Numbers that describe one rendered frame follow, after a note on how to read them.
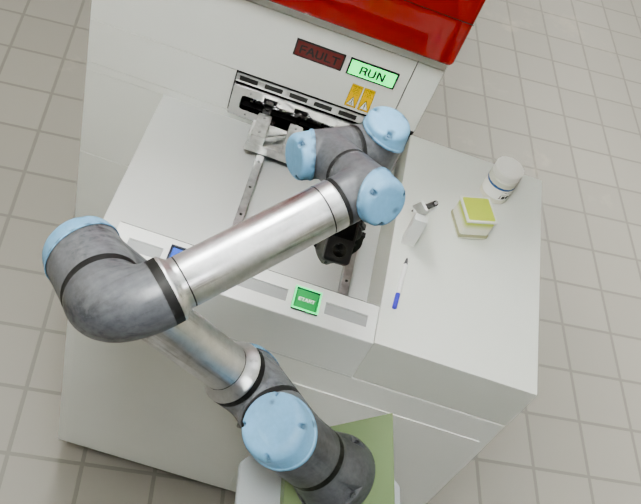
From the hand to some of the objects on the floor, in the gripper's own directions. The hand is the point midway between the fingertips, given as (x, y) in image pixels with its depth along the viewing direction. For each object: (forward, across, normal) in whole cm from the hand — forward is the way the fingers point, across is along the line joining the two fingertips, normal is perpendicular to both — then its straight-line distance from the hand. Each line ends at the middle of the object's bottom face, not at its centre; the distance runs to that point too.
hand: (325, 262), depth 156 cm
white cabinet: (+111, -2, -27) cm, 114 cm away
